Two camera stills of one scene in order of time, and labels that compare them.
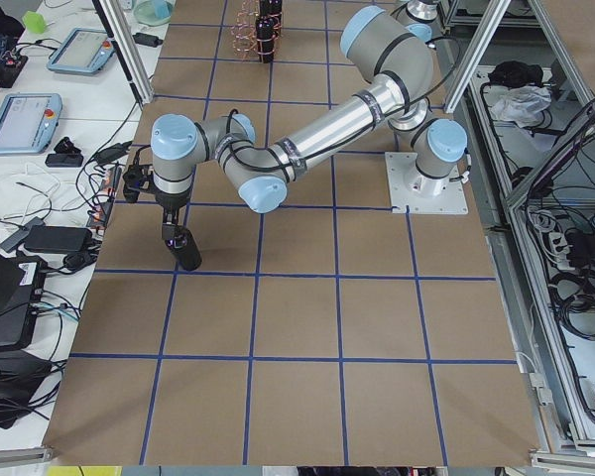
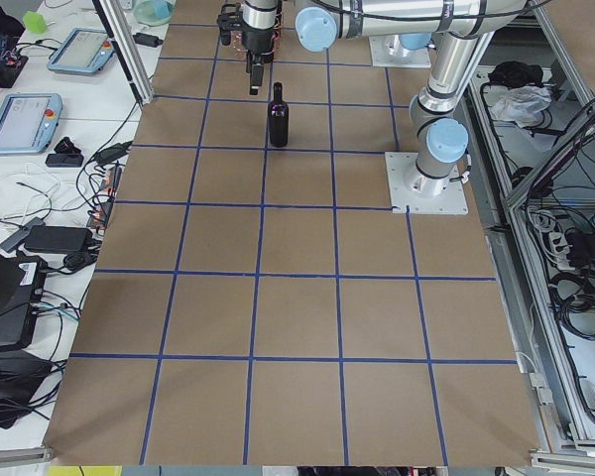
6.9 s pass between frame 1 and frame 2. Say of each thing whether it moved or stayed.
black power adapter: stayed
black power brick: stayed
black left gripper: moved
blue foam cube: stayed
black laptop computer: stayed
